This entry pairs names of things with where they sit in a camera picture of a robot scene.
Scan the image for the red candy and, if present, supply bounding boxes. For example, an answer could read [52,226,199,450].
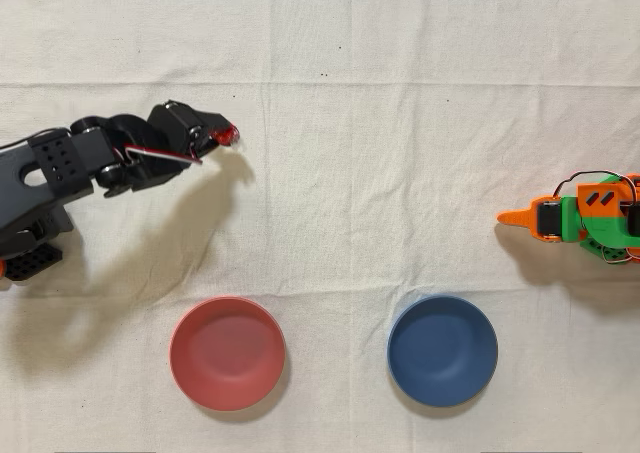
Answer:
[213,125,241,149]

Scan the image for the blue bowl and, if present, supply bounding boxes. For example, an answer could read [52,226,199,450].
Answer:
[386,294,500,408]

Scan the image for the red bowl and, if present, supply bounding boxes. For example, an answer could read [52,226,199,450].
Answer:
[168,295,287,413]

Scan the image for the white tablecloth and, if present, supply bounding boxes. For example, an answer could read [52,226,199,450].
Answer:
[0,0,640,453]

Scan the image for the thin looping gripper servo cable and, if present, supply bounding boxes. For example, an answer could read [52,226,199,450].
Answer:
[113,143,204,167]

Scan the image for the cable on orange arm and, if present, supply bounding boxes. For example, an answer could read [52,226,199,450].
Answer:
[552,170,640,204]

